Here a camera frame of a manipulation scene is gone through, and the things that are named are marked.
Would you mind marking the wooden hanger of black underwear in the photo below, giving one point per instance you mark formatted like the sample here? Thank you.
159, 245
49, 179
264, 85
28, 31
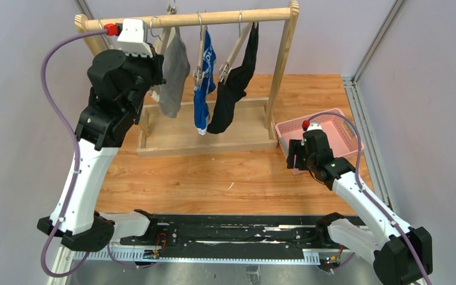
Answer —
243, 33

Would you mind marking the blue white underwear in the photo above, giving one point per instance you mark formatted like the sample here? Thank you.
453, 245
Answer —
201, 110

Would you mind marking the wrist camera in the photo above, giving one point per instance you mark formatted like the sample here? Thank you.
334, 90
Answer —
314, 126
133, 38

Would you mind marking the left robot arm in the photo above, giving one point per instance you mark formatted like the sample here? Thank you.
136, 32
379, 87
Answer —
99, 135

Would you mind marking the wooden hanger of blue underwear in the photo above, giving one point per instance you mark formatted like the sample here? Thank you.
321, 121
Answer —
198, 74

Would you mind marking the black underwear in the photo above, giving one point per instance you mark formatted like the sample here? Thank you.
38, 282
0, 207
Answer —
233, 90

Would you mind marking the wooden clothes rack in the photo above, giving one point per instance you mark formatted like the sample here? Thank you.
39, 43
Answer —
251, 128

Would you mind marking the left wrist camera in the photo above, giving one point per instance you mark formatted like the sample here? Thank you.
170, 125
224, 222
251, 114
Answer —
133, 38

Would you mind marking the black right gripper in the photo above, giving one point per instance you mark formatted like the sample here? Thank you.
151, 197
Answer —
295, 153

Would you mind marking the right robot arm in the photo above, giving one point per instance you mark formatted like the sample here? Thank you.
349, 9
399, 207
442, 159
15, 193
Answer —
398, 252

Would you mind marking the wooden hanger of grey underwear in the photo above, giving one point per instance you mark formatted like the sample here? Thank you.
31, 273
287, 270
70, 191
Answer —
161, 46

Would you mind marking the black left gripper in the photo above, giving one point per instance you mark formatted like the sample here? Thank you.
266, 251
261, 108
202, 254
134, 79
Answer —
156, 69

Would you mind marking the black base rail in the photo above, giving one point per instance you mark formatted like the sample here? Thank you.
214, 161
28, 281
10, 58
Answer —
228, 239

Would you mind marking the grey underwear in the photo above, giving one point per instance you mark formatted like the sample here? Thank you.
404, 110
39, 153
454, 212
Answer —
176, 68

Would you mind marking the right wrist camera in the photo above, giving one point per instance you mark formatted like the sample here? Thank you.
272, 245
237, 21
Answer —
314, 126

